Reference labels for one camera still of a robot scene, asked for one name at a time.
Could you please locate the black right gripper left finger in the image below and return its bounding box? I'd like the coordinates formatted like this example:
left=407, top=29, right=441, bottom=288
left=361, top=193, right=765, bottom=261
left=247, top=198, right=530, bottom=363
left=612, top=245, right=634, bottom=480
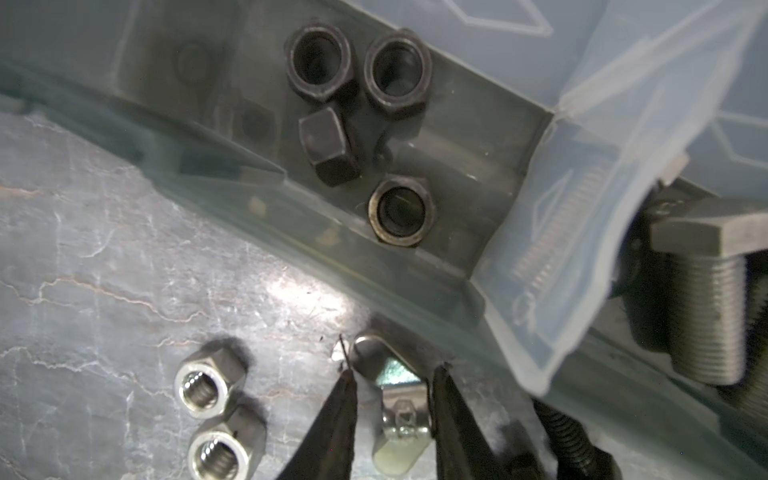
left=277, top=369, right=358, bottom=479

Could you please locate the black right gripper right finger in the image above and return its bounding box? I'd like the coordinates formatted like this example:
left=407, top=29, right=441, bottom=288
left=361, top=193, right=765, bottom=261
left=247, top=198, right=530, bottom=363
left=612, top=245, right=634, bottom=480
left=431, top=365, right=510, bottom=480

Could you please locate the silver wing nut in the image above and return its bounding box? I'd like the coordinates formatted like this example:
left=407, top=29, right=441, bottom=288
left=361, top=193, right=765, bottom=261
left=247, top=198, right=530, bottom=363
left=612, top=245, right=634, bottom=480
left=350, top=331, right=433, bottom=479

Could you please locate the silver hex nut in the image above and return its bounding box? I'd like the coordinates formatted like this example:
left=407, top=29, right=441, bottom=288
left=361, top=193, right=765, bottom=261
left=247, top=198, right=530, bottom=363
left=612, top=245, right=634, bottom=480
left=173, top=347, right=247, bottom=420
left=187, top=405, right=267, bottom=480

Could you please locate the black hex nut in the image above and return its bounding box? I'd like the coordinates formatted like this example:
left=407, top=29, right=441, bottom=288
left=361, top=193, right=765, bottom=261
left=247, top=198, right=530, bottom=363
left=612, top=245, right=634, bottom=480
left=368, top=174, right=437, bottom=248
left=286, top=20, right=359, bottom=104
left=363, top=29, right=434, bottom=119
left=298, top=102, right=361, bottom=187

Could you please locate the silver hex bolt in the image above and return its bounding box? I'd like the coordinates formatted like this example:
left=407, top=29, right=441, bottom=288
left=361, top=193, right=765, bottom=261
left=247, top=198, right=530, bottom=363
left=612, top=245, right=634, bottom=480
left=512, top=164, right=611, bottom=290
left=644, top=197, right=767, bottom=386
left=719, top=257, right=768, bottom=421

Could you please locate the grey plastic organizer box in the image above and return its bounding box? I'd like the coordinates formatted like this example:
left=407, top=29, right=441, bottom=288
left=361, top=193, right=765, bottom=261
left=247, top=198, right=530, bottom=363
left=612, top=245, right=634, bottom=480
left=0, top=0, right=768, bottom=480

